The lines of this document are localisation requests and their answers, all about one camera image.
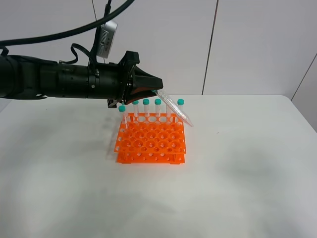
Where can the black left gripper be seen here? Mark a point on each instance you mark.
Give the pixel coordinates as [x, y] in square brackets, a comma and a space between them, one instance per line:
[116, 81]

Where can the teal-capped test tube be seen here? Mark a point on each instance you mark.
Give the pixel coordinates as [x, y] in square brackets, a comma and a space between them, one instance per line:
[173, 106]

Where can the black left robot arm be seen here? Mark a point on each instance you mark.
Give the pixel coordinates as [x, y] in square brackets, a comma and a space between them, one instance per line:
[29, 78]

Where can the rack tube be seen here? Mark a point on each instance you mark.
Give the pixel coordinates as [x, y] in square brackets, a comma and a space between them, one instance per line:
[168, 111]
[158, 107]
[180, 104]
[136, 108]
[146, 103]

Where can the rack tube second row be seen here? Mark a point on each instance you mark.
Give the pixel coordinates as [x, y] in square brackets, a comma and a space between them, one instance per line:
[124, 115]

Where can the orange test tube rack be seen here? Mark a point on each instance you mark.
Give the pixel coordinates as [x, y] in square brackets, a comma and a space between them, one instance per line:
[151, 140]

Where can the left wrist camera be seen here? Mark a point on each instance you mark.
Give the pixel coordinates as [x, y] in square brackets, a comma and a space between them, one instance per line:
[103, 40]

